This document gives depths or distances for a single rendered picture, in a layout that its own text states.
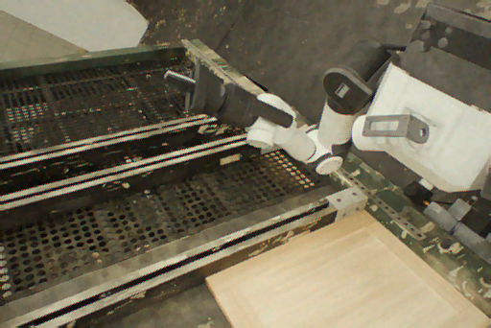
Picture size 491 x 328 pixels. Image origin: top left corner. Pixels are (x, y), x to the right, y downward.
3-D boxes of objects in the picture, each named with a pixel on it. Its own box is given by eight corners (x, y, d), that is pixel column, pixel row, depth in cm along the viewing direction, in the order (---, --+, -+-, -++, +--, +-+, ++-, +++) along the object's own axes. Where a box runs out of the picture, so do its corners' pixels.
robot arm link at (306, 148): (268, 129, 106) (301, 152, 121) (282, 159, 101) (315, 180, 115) (301, 106, 102) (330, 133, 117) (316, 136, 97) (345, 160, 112)
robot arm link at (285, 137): (252, 93, 95) (280, 115, 105) (244, 128, 93) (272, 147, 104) (274, 91, 91) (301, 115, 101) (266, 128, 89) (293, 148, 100)
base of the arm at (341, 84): (351, 68, 102) (359, 29, 93) (397, 88, 96) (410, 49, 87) (317, 101, 95) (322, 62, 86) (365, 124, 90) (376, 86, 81)
